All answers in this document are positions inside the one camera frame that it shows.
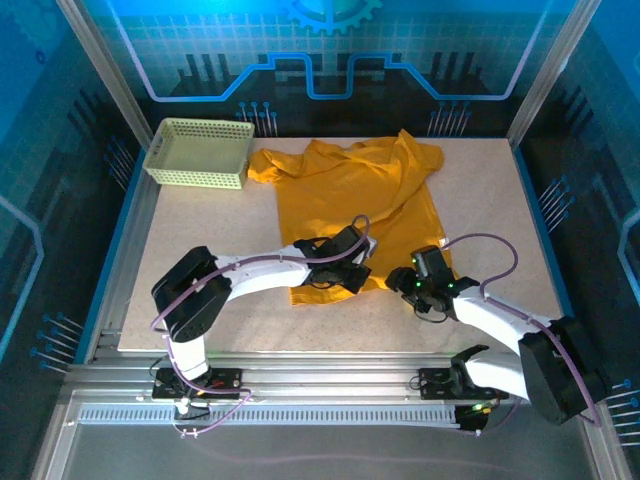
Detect grey metal tray panel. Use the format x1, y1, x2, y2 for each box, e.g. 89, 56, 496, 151
29, 394, 634, 480

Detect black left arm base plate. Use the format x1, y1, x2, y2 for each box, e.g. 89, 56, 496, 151
151, 368, 242, 401

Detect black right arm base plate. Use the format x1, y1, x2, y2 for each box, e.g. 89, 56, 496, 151
418, 367, 510, 401

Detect aluminium frame post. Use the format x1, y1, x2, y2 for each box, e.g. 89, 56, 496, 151
53, 0, 154, 146
504, 0, 602, 147

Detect pale green plastic basket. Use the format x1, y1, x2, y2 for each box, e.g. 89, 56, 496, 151
143, 117, 257, 192

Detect grey slotted cable duct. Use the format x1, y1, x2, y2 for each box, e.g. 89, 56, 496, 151
78, 403, 461, 427

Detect orange t-shirt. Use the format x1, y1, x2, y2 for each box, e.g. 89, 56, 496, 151
246, 128, 454, 307

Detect aluminium mounting rail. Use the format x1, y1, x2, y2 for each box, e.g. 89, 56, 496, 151
62, 349, 601, 401

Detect black controller box with LED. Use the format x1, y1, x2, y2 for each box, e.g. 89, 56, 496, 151
455, 401, 490, 434

